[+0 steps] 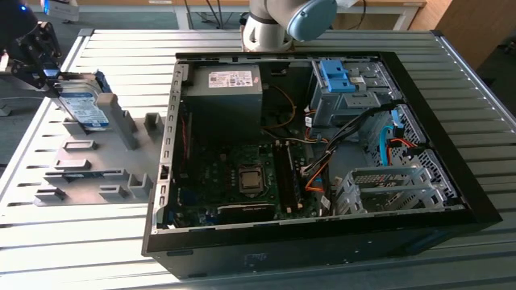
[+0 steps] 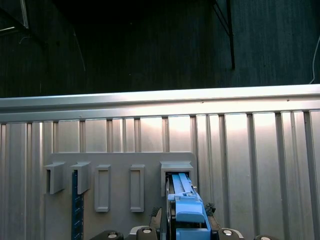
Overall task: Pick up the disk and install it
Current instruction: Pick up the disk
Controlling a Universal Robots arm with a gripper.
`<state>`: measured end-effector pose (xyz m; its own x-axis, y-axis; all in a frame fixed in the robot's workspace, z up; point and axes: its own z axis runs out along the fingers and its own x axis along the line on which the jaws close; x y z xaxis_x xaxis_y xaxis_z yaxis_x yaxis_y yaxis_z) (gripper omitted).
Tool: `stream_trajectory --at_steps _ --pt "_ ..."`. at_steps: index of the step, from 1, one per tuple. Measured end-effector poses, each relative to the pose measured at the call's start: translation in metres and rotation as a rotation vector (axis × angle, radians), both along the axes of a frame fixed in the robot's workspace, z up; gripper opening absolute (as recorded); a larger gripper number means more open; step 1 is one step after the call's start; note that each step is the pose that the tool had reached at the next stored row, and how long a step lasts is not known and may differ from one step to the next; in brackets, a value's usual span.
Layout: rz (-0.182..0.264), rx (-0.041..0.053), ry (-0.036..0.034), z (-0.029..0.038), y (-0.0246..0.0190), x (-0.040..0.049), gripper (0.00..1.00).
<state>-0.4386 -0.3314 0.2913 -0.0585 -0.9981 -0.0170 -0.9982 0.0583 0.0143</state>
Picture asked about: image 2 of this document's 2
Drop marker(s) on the black metal leg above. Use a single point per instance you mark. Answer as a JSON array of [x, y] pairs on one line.
[[232, 50]]

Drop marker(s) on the blue RAM stick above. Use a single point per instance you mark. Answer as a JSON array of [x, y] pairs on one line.
[[77, 212]]

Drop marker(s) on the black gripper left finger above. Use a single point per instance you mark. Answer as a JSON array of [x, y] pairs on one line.
[[150, 233]]

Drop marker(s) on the hard disk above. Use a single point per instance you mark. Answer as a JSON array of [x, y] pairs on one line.
[[187, 207]]

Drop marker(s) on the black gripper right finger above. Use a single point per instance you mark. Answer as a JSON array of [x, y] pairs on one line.
[[226, 233]]

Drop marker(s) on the grey parts rack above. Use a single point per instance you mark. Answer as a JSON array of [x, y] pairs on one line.
[[120, 160]]

